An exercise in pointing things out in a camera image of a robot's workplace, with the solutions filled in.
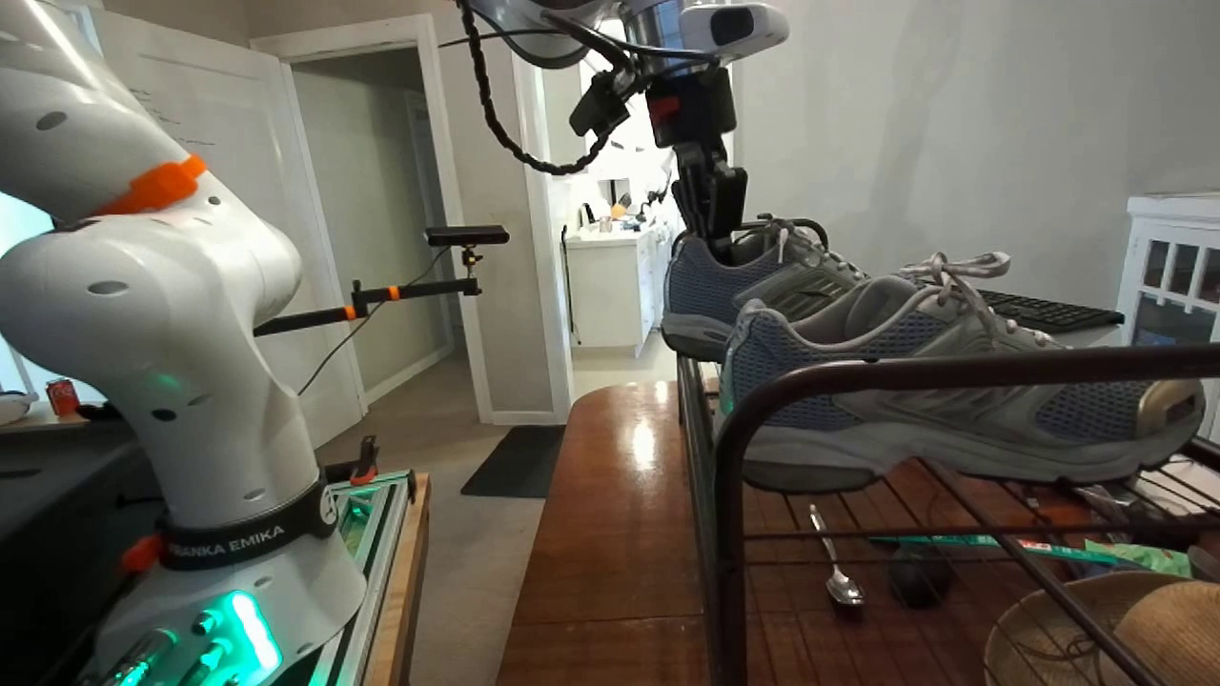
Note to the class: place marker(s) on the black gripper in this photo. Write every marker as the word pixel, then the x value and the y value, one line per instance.
pixel 692 116

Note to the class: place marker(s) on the blue grey sneaker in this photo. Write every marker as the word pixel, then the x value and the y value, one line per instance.
pixel 930 313
pixel 776 260

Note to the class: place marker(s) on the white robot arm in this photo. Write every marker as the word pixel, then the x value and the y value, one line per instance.
pixel 152 286

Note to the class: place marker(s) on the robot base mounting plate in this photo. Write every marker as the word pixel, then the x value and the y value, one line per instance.
pixel 367 556

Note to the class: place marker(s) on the dark metal shoe rack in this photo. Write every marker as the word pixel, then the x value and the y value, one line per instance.
pixel 925 611

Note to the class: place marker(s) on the black floor mat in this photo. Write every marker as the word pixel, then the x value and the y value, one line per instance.
pixel 521 468

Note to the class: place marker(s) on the metal spoon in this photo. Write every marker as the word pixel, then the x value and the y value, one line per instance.
pixel 844 591

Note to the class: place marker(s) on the white cabinet with glass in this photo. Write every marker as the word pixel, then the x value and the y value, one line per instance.
pixel 1171 271

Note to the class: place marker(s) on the white door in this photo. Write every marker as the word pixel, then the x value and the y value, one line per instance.
pixel 239 112

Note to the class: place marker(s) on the woven straw hat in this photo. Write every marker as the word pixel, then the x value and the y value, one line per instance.
pixel 1171 626

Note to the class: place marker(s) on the black camera on stand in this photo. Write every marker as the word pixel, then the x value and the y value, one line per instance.
pixel 363 299

